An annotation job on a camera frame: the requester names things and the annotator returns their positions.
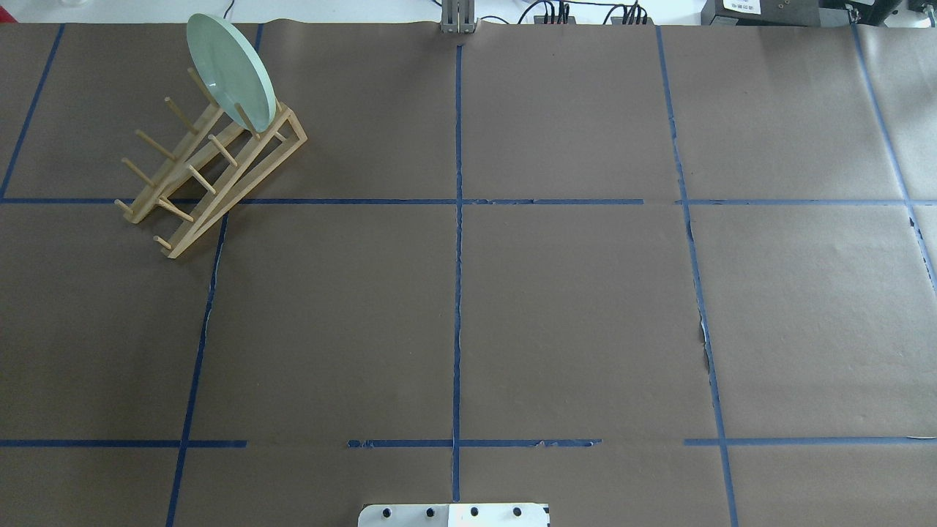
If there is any light green plate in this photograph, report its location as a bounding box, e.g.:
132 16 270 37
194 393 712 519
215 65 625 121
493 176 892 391
185 13 277 132

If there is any white mounting plate with bolts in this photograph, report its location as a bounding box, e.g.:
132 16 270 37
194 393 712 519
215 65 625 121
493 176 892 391
357 501 551 526

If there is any brown paper table cover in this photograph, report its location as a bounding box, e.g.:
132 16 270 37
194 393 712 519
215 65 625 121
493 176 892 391
2 20 935 526

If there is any wooden dish rack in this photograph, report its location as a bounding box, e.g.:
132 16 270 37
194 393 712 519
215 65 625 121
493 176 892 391
114 67 307 259

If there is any dark grey equipment box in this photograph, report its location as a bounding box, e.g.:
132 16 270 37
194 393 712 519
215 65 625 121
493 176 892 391
699 1 860 27

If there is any grey aluminium profile post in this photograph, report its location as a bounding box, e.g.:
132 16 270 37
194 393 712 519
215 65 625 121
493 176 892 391
436 0 477 34

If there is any black cable plug cluster left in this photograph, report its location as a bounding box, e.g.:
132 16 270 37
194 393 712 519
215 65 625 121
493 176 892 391
516 1 575 26

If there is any black cable plug cluster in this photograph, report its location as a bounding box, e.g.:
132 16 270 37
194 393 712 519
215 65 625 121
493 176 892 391
602 1 654 26
516 1 575 26

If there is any black cable plug cluster right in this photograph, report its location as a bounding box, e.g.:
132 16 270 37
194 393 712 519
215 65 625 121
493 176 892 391
602 1 654 26

